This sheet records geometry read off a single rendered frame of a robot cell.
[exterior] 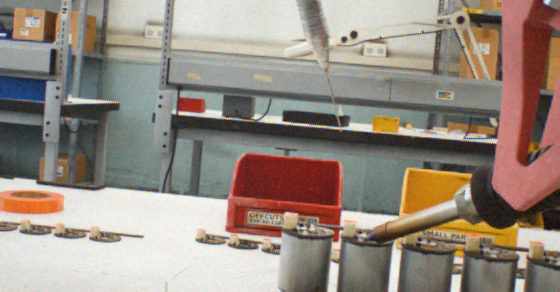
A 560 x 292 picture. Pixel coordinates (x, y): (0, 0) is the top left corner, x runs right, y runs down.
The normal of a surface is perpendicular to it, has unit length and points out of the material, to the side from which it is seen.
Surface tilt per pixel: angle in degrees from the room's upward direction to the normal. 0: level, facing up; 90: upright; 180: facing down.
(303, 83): 90
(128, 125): 90
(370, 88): 90
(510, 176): 98
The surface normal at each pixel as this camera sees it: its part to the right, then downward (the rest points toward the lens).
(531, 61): 0.55, 0.23
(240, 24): -0.09, 0.04
